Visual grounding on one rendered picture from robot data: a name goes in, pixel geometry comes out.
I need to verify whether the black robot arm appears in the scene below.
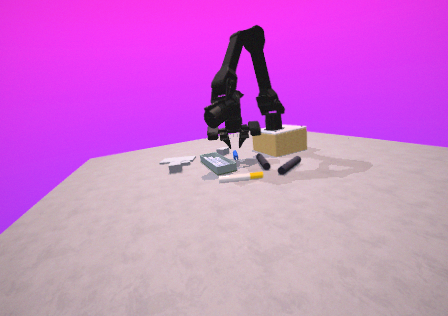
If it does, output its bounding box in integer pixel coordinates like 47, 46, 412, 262
203, 25, 285, 131

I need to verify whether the keyboard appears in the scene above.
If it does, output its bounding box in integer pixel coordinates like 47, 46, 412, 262
200, 152, 237, 176

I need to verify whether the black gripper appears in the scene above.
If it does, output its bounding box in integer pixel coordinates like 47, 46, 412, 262
207, 114, 262, 149

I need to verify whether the dark grey cylinder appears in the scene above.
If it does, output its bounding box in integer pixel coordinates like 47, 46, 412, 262
277, 156, 301, 175
256, 154, 270, 171

